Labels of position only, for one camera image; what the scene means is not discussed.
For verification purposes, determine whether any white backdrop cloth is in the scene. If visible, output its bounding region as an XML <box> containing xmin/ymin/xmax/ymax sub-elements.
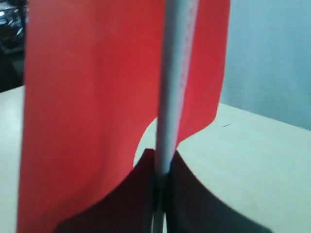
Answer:
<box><xmin>221</xmin><ymin>0</ymin><xmax>311</xmax><ymax>130</ymax></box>

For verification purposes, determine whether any red flag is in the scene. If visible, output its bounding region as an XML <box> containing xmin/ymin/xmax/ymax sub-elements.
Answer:
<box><xmin>16</xmin><ymin>0</ymin><xmax>231</xmax><ymax>233</ymax></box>

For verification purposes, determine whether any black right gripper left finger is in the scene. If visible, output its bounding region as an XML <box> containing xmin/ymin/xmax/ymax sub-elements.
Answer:
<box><xmin>54</xmin><ymin>149</ymin><xmax>155</xmax><ymax>233</ymax></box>

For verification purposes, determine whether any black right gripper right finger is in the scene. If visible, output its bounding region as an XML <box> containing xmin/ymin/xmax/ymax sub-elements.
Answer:
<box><xmin>165</xmin><ymin>152</ymin><xmax>271</xmax><ymax>233</ymax></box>

